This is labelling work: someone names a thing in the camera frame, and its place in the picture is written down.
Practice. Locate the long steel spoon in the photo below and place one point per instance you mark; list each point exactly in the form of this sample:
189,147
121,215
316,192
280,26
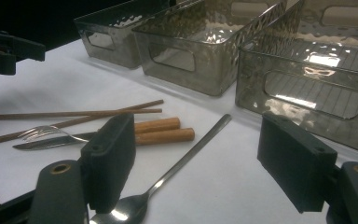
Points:
195,149

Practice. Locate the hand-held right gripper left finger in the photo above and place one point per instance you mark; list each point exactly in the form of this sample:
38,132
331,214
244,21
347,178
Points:
110,161

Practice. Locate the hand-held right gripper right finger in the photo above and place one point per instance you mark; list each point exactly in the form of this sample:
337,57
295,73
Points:
295,165

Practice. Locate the smoky clear plastic bin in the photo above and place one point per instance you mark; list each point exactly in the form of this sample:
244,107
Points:
211,77
118,53
323,127

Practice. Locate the brown wooden chopstick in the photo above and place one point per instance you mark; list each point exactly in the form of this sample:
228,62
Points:
0,139
59,114

